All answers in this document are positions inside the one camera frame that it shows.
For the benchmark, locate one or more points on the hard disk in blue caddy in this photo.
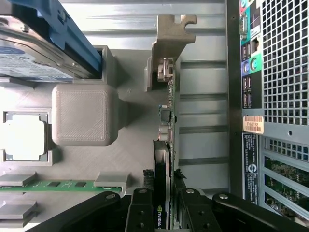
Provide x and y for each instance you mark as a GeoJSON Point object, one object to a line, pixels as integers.
{"type": "Point", "coordinates": [36, 48]}

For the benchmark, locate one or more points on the grey printed parts rack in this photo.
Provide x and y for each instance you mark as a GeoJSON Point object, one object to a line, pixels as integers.
{"type": "Point", "coordinates": [135, 135]}

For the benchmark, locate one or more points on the green RAM stick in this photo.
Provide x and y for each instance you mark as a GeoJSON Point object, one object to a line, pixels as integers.
{"type": "Point", "coordinates": [60, 186]}

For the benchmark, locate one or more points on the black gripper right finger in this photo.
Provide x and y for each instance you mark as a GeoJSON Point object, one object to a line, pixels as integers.
{"type": "Point", "coordinates": [193, 212]}

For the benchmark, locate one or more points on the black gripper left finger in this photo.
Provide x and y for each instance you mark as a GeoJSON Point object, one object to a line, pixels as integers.
{"type": "Point", "coordinates": [140, 212]}

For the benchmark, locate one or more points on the silver CPU chip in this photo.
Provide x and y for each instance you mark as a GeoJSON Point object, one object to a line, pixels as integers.
{"type": "Point", "coordinates": [24, 136]}

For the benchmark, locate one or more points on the open black PC case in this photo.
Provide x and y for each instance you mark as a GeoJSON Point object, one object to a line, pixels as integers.
{"type": "Point", "coordinates": [251, 96]}

